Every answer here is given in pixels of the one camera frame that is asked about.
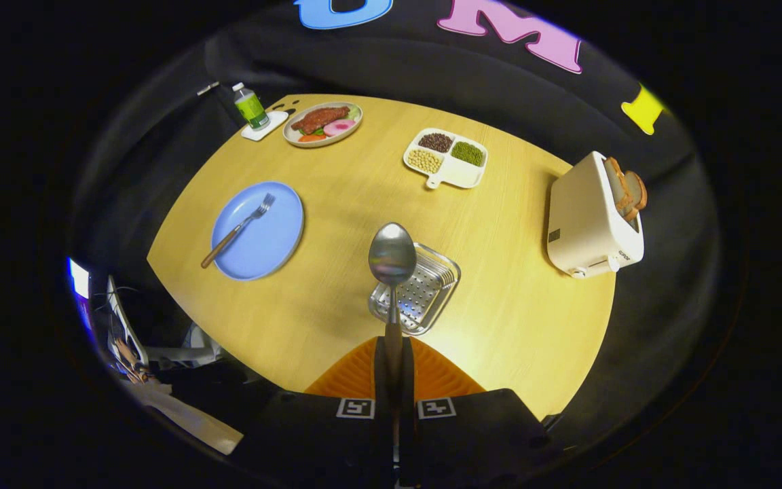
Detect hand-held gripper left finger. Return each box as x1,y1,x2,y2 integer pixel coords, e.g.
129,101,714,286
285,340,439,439
242,336,393,486

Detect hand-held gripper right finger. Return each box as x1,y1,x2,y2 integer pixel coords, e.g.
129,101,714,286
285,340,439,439
400,336,561,486

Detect white divided bean dish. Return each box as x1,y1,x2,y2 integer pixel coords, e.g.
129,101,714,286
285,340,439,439
403,127,489,189

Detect white toaster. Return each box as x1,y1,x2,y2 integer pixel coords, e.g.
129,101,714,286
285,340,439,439
546,151,648,279

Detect computer monitor screen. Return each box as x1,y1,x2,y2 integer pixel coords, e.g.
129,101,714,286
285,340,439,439
67,257,93,321

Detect white square coaster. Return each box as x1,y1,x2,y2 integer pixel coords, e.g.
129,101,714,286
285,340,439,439
240,111,290,142

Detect toasted bread slice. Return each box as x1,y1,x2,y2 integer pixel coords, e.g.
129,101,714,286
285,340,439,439
625,170,648,213
603,157,636,219

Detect metal wire basket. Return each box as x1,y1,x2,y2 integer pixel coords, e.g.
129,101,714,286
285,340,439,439
369,242,462,336

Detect black backdrop cloth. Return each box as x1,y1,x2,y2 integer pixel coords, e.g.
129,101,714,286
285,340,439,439
72,0,721,435

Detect green drink bottle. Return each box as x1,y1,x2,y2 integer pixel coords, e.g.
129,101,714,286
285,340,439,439
232,82,271,130

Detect beige plate of food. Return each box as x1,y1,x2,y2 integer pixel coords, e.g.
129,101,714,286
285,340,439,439
282,102,364,148

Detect cream table leg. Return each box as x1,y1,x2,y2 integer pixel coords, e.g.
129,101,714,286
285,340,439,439
123,380,246,456

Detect blue plate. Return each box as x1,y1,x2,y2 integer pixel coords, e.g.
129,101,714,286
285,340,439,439
210,181,305,281

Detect wooden-handled metal fork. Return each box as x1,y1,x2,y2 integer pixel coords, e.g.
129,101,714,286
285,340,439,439
201,194,276,269

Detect grey metal stand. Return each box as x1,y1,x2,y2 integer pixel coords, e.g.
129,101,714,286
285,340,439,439
106,275,222,369

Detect wooden-handled metal spoon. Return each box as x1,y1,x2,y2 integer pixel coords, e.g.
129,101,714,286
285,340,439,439
368,222,417,476

